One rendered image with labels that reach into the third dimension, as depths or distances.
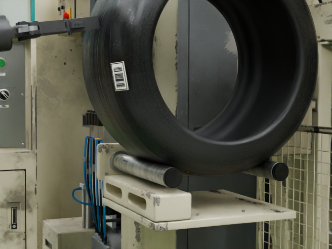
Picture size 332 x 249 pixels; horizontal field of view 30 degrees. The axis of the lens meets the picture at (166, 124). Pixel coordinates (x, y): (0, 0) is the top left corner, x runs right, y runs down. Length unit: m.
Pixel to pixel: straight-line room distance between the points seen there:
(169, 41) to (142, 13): 0.43
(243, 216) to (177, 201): 0.17
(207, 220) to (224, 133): 0.37
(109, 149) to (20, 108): 0.47
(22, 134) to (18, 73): 0.19
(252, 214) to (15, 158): 0.84
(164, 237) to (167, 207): 0.43
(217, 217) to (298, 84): 0.37
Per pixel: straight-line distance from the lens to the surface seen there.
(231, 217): 1.44
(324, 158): 1.97
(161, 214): 1.35
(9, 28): 1.32
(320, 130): 1.66
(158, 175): 1.37
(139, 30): 1.32
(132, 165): 1.52
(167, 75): 1.74
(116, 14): 1.34
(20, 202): 2.01
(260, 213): 1.48
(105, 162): 1.66
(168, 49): 1.74
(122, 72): 1.30
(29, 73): 2.01
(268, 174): 1.50
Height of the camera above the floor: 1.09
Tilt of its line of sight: 3 degrees down
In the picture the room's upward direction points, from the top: straight up
